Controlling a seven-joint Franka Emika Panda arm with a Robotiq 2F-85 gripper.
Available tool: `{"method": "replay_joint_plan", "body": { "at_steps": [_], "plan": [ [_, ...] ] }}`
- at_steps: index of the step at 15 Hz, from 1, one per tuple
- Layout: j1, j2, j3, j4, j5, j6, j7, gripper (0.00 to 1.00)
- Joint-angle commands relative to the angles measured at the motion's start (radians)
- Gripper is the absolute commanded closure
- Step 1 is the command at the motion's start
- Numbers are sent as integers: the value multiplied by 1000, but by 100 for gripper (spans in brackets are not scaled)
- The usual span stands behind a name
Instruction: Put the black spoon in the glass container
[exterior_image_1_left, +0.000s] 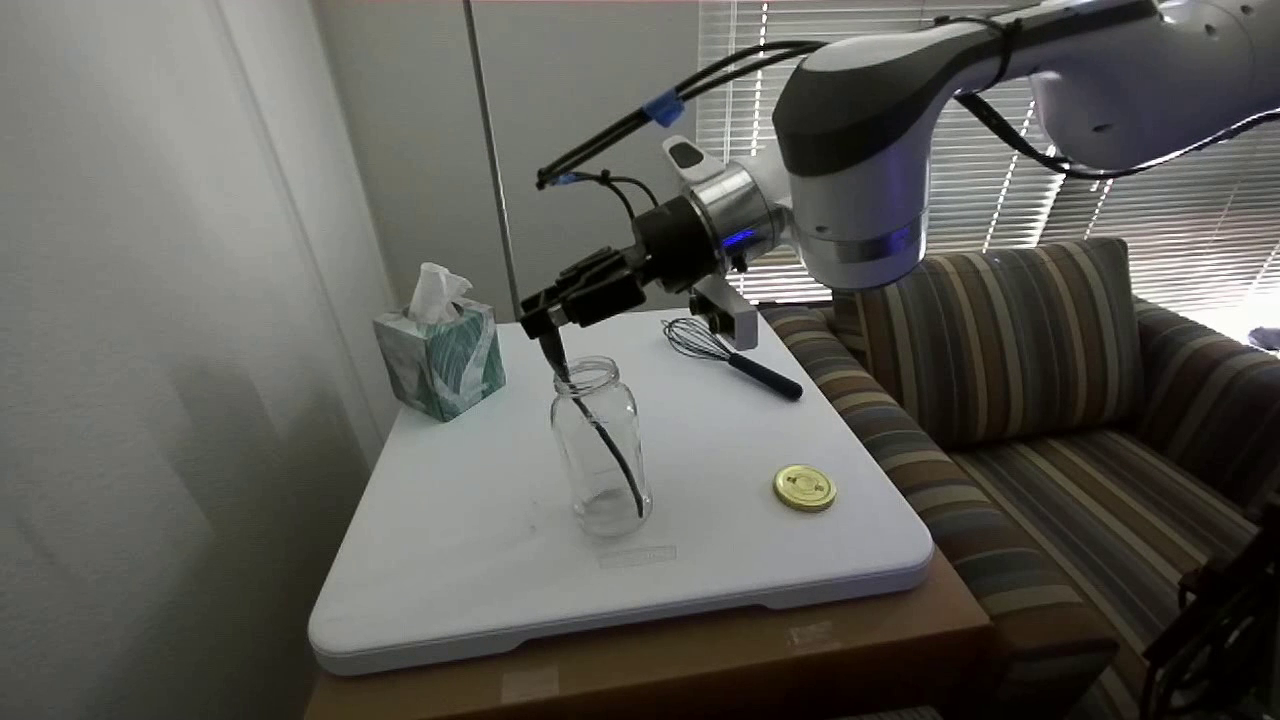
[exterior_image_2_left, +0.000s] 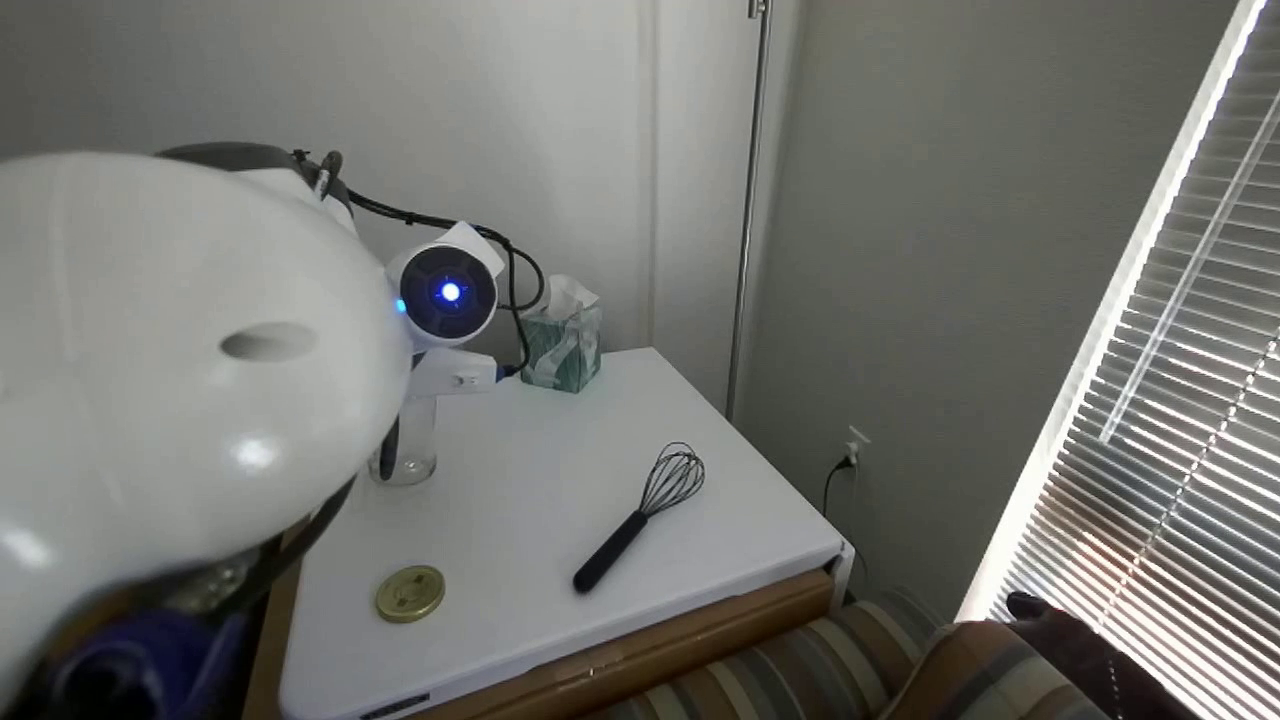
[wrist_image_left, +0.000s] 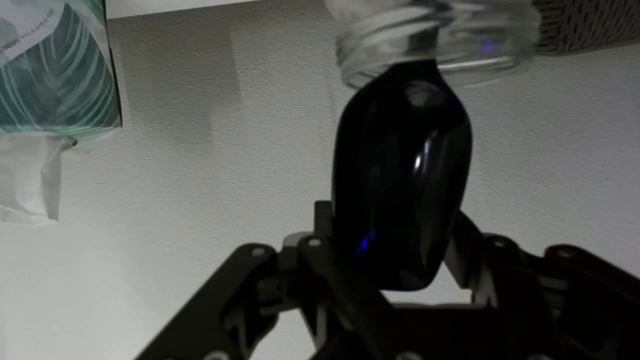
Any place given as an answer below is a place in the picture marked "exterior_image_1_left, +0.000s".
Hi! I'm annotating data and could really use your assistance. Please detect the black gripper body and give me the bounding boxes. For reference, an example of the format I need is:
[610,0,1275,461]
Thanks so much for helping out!
[555,197,732,331]

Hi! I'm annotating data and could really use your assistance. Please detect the black plastic spoon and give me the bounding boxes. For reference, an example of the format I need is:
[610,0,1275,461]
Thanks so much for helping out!
[537,324,650,524]

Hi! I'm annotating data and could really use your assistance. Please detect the teal white tissue box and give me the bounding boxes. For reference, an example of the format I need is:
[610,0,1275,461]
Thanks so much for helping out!
[370,295,512,430]

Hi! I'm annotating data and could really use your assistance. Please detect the white tissue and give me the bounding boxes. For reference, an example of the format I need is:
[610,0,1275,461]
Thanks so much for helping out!
[404,261,477,330]

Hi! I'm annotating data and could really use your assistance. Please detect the clear glass jar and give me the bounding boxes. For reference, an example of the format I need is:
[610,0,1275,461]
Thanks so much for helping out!
[546,352,650,546]

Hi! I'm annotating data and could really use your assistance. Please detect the grey closet doors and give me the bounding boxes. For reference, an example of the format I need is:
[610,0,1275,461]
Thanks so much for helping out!
[312,0,704,324]

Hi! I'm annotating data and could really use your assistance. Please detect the white plastic board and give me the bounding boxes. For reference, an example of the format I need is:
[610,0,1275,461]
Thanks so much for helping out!
[302,303,937,680]

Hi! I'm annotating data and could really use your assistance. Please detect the yellow metal jar lid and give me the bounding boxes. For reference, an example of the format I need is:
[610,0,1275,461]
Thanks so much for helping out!
[769,461,838,516]

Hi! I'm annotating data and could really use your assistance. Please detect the striped sofa cushion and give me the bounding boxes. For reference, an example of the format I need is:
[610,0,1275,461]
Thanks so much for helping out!
[850,236,1142,458]

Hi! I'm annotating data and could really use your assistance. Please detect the brown wooden base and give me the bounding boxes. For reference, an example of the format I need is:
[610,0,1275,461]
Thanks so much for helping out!
[300,546,997,720]

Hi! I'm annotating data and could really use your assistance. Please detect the striped sofa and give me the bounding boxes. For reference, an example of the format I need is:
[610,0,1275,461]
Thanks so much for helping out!
[753,292,1280,720]

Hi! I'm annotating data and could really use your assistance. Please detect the white window blinds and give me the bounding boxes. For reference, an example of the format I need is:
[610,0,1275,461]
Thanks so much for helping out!
[691,0,1280,344]

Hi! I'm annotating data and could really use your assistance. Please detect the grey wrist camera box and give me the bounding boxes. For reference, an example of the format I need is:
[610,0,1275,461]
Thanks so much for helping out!
[687,271,765,352]

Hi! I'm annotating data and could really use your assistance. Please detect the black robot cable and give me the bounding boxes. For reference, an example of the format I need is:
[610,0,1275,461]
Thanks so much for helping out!
[531,35,831,194]

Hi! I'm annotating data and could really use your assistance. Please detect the black wire whisk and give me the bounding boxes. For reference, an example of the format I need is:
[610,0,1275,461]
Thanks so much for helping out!
[660,311,809,405]

